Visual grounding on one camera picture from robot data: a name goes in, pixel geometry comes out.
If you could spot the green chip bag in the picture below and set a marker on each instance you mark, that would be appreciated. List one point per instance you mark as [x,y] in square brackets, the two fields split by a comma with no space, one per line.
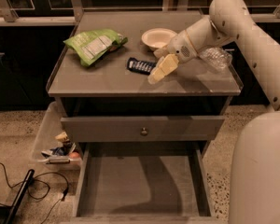
[92,45]

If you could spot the white paper bowl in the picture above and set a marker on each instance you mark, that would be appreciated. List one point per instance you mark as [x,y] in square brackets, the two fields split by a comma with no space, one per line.
[157,38]

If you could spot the black stand leg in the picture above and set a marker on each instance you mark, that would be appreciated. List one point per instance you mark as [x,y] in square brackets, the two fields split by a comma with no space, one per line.
[12,210]

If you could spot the blue rxbar blueberry bar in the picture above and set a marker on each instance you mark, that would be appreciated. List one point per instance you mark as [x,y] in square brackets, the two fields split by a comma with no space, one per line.
[140,67]

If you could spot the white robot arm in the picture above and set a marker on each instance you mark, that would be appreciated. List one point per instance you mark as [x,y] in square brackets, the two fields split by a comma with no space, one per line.
[227,21]

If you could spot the grey drawer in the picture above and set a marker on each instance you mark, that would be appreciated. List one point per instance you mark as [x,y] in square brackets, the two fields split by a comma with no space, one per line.
[127,129]
[142,183]

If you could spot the grey middle drawer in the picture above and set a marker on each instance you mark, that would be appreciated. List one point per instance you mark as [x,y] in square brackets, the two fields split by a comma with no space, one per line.
[127,129]

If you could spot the grey drawer cabinet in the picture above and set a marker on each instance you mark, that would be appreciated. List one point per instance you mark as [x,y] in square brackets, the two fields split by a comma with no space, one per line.
[109,89]

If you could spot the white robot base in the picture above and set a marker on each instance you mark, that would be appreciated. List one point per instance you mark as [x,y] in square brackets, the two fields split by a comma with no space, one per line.
[255,173]

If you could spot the round brass drawer knob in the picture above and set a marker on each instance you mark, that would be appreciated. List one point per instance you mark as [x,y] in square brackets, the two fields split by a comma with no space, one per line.
[144,132]

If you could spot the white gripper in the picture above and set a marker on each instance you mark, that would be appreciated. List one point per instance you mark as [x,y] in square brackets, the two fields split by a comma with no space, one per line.
[179,48]

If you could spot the grey bottom drawer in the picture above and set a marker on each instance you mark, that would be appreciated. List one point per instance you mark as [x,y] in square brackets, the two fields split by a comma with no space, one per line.
[142,183]

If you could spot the clear plastic storage bin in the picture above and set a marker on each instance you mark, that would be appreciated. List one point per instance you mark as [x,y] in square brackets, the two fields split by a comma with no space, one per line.
[45,140]

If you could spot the clear plastic water bottle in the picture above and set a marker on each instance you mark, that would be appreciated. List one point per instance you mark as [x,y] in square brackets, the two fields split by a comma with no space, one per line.
[216,57]

